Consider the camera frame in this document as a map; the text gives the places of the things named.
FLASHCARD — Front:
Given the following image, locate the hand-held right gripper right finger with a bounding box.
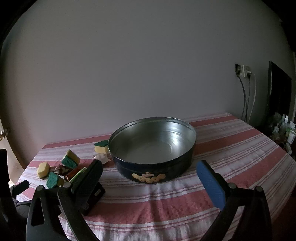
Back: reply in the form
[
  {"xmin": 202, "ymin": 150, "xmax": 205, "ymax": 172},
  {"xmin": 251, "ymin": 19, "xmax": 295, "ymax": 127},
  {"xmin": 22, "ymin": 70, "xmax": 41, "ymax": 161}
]
[{"xmin": 196, "ymin": 159, "xmax": 273, "ymax": 241}]

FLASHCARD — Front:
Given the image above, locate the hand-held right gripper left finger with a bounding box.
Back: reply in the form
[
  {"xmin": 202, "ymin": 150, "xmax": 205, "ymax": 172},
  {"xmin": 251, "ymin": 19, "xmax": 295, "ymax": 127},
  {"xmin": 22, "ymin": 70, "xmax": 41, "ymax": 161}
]
[{"xmin": 25, "ymin": 159, "xmax": 103, "ymax": 241}]

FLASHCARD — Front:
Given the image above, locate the light green box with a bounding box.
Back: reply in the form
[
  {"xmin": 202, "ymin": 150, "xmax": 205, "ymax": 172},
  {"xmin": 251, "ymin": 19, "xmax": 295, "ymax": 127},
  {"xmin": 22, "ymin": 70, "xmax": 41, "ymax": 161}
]
[{"xmin": 69, "ymin": 167, "xmax": 88, "ymax": 183}]

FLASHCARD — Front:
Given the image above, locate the orange red snack packet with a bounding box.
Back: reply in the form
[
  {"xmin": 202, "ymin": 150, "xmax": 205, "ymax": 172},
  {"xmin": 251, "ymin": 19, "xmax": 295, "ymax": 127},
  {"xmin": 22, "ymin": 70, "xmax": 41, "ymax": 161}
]
[{"xmin": 65, "ymin": 167, "xmax": 81, "ymax": 181}]

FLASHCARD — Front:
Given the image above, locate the yellow green sponge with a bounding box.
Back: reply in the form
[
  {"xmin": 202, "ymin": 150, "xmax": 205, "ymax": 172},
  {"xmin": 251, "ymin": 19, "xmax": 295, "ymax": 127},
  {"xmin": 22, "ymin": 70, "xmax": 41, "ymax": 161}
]
[
  {"xmin": 47, "ymin": 172, "xmax": 65, "ymax": 189},
  {"xmin": 61, "ymin": 149, "xmax": 80, "ymax": 168},
  {"xmin": 94, "ymin": 140, "xmax": 109, "ymax": 154},
  {"xmin": 37, "ymin": 162, "xmax": 51, "ymax": 179}
]

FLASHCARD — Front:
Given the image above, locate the dark red snack packet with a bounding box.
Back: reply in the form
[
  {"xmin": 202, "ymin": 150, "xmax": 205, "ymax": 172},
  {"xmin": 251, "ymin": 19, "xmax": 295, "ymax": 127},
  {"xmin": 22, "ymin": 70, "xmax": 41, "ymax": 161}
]
[{"xmin": 54, "ymin": 164, "xmax": 70, "ymax": 176}]

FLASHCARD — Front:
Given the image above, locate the round blue cookie tin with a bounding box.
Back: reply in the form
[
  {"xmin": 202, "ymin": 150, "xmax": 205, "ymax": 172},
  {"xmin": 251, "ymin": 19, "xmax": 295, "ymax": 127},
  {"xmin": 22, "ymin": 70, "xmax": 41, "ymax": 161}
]
[{"xmin": 108, "ymin": 117, "xmax": 197, "ymax": 184}]

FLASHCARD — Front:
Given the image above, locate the white crumpled wrapper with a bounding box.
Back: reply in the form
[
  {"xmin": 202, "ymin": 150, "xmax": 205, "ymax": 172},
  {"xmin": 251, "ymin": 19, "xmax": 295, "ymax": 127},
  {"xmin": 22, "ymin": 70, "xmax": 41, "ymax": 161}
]
[{"xmin": 93, "ymin": 153, "xmax": 111, "ymax": 164}]

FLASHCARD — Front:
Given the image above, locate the red white striped tablecloth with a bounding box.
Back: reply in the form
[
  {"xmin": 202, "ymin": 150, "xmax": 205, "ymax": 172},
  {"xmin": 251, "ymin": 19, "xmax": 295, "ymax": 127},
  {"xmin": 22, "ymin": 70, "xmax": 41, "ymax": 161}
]
[{"xmin": 9, "ymin": 113, "xmax": 296, "ymax": 241}]

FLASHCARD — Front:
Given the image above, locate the group of white bottles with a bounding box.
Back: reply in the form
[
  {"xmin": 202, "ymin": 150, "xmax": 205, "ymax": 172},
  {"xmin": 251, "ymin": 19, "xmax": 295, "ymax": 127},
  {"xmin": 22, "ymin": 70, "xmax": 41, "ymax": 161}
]
[{"xmin": 269, "ymin": 112, "xmax": 296, "ymax": 154}]

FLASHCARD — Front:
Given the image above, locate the white power cable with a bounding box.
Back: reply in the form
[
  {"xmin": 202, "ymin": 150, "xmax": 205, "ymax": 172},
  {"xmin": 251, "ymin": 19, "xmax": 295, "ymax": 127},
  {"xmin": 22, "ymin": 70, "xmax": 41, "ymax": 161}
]
[{"xmin": 248, "ymin": 72, "xmax": 257, "ymax": 121}]

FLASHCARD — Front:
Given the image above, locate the dark wall frame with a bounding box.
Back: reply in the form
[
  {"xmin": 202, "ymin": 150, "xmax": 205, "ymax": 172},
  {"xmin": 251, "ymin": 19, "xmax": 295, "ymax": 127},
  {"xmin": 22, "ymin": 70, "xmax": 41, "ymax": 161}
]
[{"xmin": 266, "ymin": 61, "xmax": 293, "ymax": 130}]

